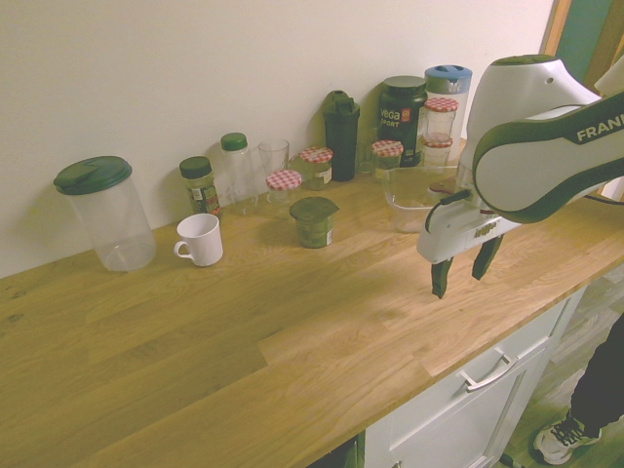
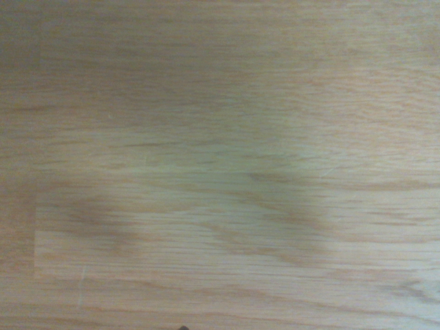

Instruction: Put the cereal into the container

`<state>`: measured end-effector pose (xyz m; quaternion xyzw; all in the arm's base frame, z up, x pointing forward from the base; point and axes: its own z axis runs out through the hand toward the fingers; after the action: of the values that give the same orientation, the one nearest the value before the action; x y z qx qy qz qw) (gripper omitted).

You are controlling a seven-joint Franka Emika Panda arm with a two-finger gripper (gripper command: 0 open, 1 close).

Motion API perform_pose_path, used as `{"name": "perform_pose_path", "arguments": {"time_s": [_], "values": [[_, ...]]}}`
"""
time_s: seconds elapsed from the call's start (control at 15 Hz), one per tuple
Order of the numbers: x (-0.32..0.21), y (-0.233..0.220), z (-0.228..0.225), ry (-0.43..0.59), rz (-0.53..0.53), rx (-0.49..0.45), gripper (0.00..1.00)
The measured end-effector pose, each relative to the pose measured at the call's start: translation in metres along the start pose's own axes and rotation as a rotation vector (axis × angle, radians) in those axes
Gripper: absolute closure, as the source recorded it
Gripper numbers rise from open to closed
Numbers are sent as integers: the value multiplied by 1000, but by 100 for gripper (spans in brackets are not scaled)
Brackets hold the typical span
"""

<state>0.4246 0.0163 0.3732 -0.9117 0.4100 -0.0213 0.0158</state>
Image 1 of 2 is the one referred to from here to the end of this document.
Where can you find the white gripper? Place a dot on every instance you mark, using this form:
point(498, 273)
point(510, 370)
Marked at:
point(451, 231)

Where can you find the clear rectangular plastic container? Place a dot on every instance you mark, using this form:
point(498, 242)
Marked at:
point(407, 205)

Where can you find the green cereal cup foil lid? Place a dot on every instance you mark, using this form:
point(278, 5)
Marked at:
point(314, 222)

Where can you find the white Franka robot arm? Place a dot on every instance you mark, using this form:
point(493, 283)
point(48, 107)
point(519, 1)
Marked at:
point(517, 166)

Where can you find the low jar checkered lid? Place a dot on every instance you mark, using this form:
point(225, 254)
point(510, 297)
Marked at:
point(438, 148)

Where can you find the plain jar checkered lid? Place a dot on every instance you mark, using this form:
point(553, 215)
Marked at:
point(387, 155)

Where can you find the tall jar checkered lid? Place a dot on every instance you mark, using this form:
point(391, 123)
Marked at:
point(441, 119)

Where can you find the white cabinet drawer front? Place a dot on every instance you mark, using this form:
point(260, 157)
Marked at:
point(439, 429)

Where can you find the black Vega Sport tub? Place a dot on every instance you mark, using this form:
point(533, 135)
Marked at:
point(402, 117)

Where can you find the black trouser leg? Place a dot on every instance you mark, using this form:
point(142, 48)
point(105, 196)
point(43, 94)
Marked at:
point(602, 380)

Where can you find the labelled jar checkered lid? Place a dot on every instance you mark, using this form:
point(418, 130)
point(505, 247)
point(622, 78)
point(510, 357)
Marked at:
point(317, 168)

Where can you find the black shaker bottle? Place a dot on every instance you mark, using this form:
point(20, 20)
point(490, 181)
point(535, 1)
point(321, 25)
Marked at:
point(342, 136)

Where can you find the clear canister blue lid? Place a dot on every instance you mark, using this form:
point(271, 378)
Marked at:
point(451, 80)

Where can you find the white grey sneaker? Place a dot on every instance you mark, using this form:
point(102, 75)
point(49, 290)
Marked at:
point(560, 441)

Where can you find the small empty jar checkered lid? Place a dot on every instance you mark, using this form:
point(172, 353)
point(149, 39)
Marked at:
point(284, 183)

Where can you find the tall clear drinking glass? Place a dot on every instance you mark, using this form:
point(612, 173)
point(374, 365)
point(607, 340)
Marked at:
point(274, 156)

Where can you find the clear bottle green cap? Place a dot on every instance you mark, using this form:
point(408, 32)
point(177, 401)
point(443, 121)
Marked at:
point(239, 175)

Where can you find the white mug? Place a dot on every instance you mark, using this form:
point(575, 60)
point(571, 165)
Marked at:
point(205, 241)

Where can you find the spice jar dark lid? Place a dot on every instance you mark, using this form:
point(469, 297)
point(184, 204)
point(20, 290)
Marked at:
point(200, 187)

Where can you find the large clear canister green lid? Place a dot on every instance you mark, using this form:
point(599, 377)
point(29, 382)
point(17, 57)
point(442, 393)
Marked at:
point(112, 219)

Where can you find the wooden door frame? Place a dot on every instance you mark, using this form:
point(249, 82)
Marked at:
point(556, 29)

